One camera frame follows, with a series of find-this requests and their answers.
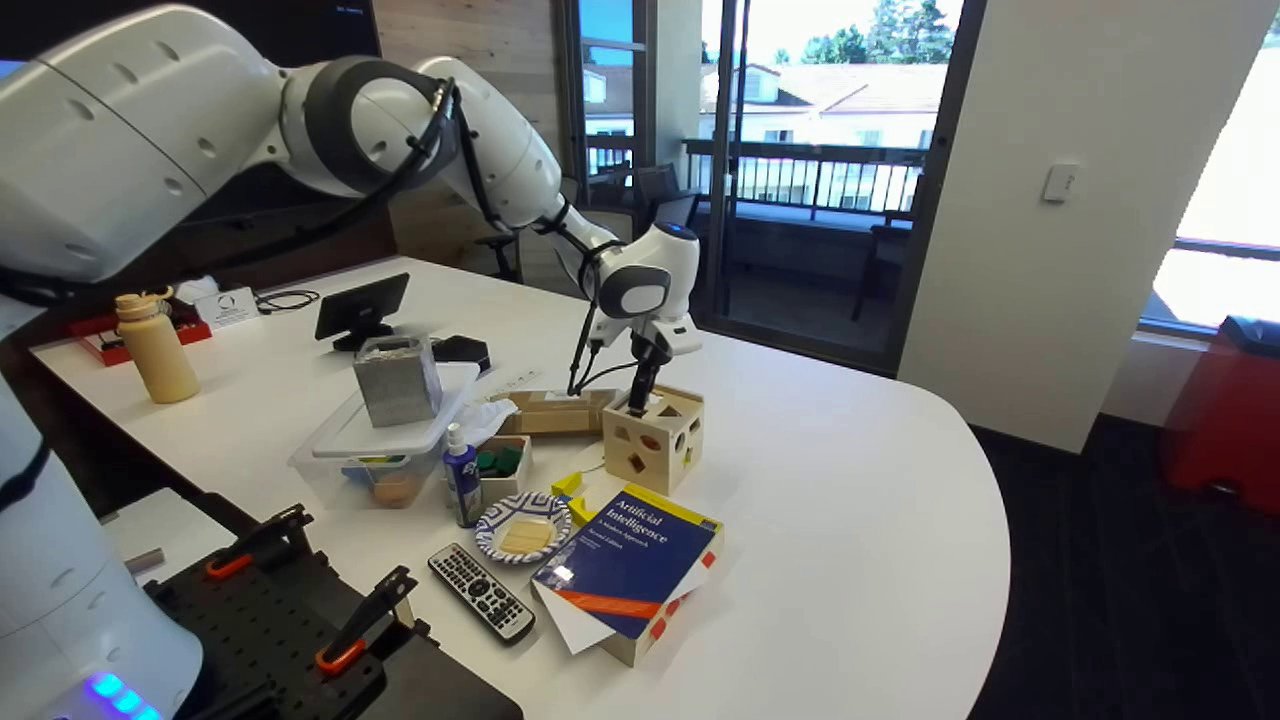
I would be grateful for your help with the beige water bottle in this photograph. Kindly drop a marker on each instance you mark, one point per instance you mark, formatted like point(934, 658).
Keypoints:
point(152, 349)

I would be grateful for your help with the patterned plate with food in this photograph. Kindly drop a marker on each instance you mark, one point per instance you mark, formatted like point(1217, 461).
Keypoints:
point(521, 531)

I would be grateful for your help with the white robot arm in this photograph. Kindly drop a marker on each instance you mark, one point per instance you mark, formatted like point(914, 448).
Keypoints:
point(120, 133)

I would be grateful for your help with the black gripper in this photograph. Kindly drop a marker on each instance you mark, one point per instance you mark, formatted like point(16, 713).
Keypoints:
point(648, 349)

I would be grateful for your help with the blue and yellow book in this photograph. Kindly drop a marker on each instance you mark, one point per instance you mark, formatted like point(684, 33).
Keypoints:
point(626, 575)

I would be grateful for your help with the black tv remote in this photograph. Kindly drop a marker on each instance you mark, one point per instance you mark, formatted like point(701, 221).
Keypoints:
point(482, 594)

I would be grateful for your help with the white wall switch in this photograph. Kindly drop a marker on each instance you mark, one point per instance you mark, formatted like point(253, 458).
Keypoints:
point(1058, 181)

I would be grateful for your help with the wooden tray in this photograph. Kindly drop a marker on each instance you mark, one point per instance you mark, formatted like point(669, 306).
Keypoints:
point(547, 412)

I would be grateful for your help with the red cabinet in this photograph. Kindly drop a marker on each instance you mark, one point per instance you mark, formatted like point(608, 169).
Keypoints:
point(1225, 420)

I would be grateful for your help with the black clamp orange handle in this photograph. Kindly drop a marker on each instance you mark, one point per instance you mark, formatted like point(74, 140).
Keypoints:
point(352, 632)

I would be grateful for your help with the black phone stand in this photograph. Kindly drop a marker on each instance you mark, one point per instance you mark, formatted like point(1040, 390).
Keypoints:
point(356, 313)

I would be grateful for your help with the wooden shape sorter box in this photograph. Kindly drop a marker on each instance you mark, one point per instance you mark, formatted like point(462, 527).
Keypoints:
point(658, 470)

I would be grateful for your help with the black clamp orange tip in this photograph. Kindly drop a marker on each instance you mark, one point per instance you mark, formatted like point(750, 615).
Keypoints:
point(261, 546)

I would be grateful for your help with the small cup green contents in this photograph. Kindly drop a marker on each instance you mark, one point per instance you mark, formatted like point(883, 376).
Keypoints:
point(503, 466)

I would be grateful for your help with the grey metal grater box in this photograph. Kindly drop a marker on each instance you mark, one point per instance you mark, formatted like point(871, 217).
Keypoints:
point(396, 380)

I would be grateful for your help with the red flat box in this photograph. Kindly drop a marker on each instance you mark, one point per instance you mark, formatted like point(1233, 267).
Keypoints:
point(108, 344)

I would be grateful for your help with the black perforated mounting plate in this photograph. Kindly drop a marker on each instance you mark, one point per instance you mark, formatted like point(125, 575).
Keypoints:
point(267, 626)

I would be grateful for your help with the glue bottle blue label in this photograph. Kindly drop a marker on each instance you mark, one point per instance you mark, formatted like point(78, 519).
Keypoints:
point(464, 477)

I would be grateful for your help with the clear plastic storage container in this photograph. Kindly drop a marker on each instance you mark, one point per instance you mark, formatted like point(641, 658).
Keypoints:
point(388, 461)

